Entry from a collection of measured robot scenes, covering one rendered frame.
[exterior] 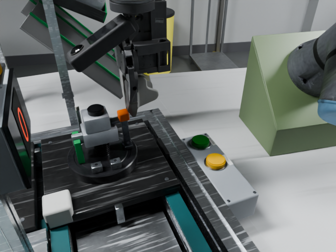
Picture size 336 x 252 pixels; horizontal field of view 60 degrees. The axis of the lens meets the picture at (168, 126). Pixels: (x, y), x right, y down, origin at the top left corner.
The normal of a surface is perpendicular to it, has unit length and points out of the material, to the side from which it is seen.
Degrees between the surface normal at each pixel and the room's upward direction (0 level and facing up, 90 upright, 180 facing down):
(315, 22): 90
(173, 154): 0
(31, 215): 0
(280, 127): 41
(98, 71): 90
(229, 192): 0
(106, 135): 90
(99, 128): 90
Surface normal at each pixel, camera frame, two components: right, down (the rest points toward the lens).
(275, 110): 0.15, -0.26
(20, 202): 0.00, -0.82
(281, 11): 0.17, 0.56
